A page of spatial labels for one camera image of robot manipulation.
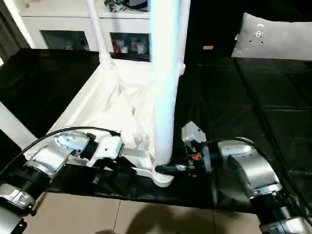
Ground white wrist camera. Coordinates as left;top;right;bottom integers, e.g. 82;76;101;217
88;136;125;168
181;121;211;173

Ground grey cushion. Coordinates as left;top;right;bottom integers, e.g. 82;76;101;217
230;12;312;61

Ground white plastic table top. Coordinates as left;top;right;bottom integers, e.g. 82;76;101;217
24;59;186;189

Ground grey pleated curtain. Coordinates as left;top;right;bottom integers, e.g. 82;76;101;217
0;0;32;66

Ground black work mat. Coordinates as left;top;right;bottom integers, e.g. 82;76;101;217
0;47;312;220

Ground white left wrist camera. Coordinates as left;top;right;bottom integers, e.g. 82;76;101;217
88;136;125;168

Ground white glass-door cabinet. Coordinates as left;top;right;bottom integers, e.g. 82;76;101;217
20;0;152;62

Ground grey round cooker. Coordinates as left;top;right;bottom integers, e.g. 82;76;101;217
126;0;150;12

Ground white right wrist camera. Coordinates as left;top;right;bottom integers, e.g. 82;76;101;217
181;121;211;173

